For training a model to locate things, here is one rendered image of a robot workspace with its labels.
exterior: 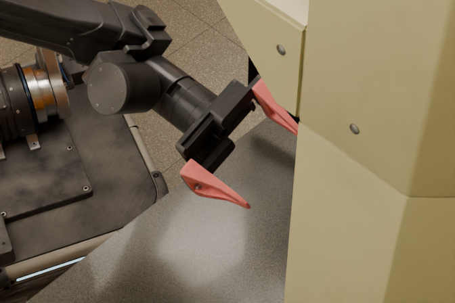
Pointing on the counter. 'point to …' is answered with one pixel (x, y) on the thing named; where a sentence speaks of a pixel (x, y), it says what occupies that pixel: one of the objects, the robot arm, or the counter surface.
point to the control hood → (267, 19)
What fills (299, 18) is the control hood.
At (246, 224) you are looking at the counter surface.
